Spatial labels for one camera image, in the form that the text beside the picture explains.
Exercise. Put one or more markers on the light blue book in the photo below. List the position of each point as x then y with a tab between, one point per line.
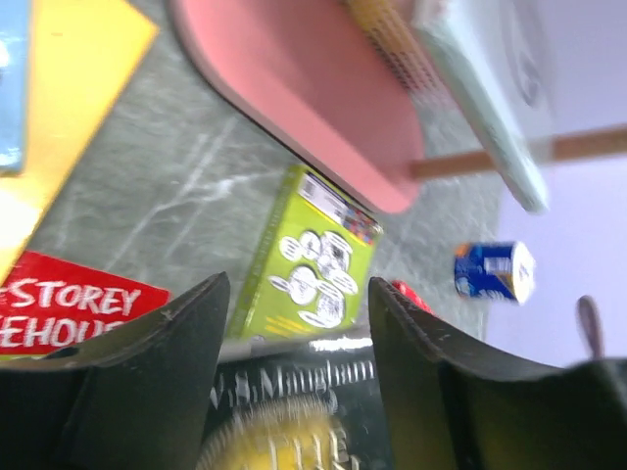
15	38

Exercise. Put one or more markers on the red Storey Treehouse book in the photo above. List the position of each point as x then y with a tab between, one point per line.
406	290

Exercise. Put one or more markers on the yellow book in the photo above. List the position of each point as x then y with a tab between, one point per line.
82	55

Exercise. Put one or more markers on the pink three-tier shelf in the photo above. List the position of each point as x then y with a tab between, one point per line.
347	87

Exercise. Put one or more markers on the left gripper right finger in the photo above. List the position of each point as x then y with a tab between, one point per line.
454	402

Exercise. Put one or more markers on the black Moon and Sixpence book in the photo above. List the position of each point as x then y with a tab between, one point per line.
298	404

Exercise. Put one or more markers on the blue wrapped tissue roll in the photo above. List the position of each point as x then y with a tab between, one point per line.
496	271

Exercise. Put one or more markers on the green book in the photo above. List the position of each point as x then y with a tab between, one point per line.
310	268

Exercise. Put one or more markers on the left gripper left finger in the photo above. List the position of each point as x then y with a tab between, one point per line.
133	398

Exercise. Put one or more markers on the grey book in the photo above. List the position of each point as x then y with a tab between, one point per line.
494	58

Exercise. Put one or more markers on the red Treehouse book at edge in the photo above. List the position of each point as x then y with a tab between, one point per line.
49	303

